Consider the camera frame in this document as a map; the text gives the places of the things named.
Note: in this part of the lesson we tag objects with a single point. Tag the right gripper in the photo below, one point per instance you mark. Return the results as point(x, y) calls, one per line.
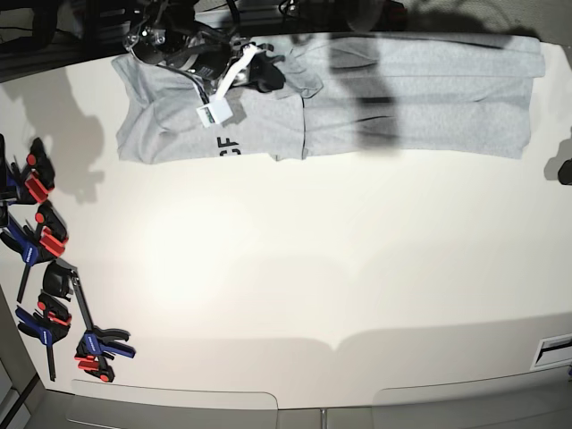
point(209, 63)

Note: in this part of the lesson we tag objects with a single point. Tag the grey T-shirt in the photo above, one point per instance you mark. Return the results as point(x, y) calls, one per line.
point(458, 92)

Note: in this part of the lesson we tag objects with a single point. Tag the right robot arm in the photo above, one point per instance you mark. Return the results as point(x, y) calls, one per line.
point(169, 36)

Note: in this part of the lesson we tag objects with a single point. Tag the blue red clamp top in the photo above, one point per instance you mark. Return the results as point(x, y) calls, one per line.
point(33, 183)

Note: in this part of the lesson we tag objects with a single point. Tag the blue red clamp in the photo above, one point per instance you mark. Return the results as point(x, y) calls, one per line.
point(45, 244)
point(33, 183)
point(49, 324)

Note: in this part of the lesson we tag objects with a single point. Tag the long bar clamp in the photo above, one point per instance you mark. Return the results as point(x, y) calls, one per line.
point(97, 346)

